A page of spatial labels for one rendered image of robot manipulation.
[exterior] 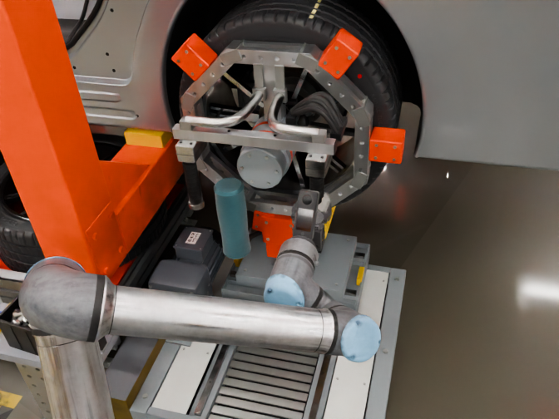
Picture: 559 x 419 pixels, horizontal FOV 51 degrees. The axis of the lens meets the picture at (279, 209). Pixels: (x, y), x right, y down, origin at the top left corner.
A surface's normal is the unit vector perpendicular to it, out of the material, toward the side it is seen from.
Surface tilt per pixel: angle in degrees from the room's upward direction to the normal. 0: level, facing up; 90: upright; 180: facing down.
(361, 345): 61
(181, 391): 0
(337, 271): 0
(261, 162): 90
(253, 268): 0
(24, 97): 90
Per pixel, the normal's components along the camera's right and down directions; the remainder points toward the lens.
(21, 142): -0.26, 0.61
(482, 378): -0.05, -0.78
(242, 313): 0.37, -0.51
